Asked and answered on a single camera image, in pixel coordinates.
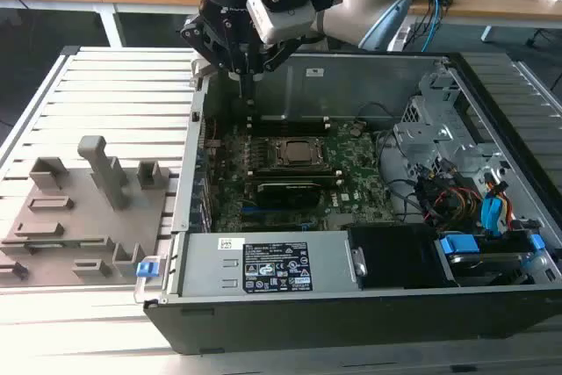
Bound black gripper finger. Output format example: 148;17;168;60
178;16;249;102
247;35;309;102

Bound green RAM stick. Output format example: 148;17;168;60
3;239;109;249

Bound RAM slot white clips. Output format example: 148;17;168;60
248;170;341;177
249;124;330;132
249;114;329;121
248;179;343;188

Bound metal CPU socket cover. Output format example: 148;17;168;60
274;136;328;169

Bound silver CPU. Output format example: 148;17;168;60
285;141;320;163

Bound black graphics card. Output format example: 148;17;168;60
254;179;324;210

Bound green motherboard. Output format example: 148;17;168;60
199;118;396;234

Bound silver drive cage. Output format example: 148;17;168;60
393;71;517;200

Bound silver chipset heat sink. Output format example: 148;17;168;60
326;213;353;232

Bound grey parts rack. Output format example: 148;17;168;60
0;134;171;292

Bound silver power supply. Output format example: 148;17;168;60
174;229;366;302

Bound black fan shroud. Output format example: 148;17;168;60
345;224;450;291

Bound blue disk carrier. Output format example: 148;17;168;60
436;234;548;286

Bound black PC case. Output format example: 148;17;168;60
142;52;562;357

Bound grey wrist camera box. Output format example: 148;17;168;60
244;0;318;46

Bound black looping cable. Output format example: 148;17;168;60
357;101;399;124

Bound blue hanging cables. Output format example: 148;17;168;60
419;0;447;54

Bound orange yellow red wires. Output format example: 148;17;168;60
431;184;479;220

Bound blue flat data wire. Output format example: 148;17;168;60
481;196;507;236

